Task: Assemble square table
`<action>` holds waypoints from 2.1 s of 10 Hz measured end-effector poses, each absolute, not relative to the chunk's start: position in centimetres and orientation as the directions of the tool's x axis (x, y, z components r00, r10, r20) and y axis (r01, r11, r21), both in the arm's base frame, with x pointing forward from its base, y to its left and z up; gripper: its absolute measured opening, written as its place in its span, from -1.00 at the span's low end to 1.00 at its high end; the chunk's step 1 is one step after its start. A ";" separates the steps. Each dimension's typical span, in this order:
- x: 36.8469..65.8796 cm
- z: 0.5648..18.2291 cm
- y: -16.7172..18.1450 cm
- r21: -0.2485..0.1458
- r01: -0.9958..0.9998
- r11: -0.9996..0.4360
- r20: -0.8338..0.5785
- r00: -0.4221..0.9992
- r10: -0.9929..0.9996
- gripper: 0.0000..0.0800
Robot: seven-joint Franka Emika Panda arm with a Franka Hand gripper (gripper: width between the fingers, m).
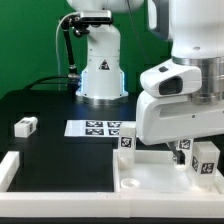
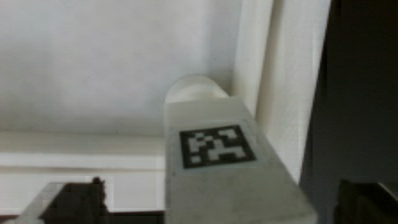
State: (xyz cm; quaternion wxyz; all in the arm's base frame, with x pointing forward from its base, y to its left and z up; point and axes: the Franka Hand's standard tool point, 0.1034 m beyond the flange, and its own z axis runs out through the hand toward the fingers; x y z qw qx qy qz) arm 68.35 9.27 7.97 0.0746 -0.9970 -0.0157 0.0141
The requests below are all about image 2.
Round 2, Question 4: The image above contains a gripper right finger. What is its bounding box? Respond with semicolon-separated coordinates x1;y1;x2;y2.
335;180;398;224

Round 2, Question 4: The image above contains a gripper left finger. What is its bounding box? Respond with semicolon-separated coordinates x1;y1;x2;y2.
11;177;111;224

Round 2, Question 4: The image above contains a white square tabletop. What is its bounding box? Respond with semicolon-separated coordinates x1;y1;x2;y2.
0;0;331;174

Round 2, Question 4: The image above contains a white U-shaped fence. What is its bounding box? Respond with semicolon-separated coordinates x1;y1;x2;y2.
0;166;166;215

